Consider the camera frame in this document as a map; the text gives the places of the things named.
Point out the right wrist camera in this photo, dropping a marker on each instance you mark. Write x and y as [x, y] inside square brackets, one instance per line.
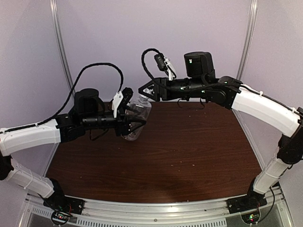
[165, 65]

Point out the front aluminium rail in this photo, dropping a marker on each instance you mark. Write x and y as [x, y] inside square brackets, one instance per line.
[209, 213]

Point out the white flip bottle cap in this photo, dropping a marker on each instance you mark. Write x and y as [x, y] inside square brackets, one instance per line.
[143, 96]

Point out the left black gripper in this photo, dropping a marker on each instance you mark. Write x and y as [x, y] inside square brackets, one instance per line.
[123, 127]

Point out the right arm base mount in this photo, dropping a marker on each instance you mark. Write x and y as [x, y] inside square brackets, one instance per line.
[248, 206]

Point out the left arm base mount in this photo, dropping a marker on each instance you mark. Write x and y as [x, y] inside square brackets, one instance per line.
[64, 208]

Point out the left aluminium frame post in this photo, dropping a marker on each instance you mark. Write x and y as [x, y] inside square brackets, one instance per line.
[59, 40]

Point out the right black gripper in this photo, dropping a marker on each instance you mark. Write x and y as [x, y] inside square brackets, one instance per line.
[157, 91]

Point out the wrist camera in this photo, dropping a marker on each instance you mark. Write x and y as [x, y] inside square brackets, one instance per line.
[165, 65]
[121, 100]

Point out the right aluminium frame post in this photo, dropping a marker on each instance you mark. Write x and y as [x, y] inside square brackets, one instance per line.
[252, 17]

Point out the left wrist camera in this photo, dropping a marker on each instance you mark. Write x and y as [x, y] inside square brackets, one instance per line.
[121, 100]

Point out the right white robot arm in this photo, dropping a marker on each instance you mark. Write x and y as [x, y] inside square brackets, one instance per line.
[233, 94]

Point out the aluminium frame post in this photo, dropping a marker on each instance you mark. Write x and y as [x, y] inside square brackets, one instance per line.
[59, 40]
[252, 17]

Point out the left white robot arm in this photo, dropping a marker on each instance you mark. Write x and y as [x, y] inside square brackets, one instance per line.
[87, 114]

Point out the clear plastic bottle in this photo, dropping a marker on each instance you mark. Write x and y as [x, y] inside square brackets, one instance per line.
[146, 107]

